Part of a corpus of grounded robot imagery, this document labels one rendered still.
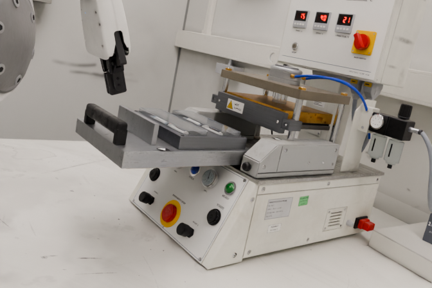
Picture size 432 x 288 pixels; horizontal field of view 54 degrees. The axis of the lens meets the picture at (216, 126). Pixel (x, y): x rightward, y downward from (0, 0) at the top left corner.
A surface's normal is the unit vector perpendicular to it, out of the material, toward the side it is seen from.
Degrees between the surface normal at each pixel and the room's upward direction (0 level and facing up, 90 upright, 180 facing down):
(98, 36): 108
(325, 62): 90
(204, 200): 65
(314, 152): 90
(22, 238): 0
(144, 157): 90
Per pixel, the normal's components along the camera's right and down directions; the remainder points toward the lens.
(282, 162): 0.60, 0.26
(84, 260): 0.19, -0.96
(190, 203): -0.62, -0.44
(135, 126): -0.78, -0.04
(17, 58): 0.97, 0.24
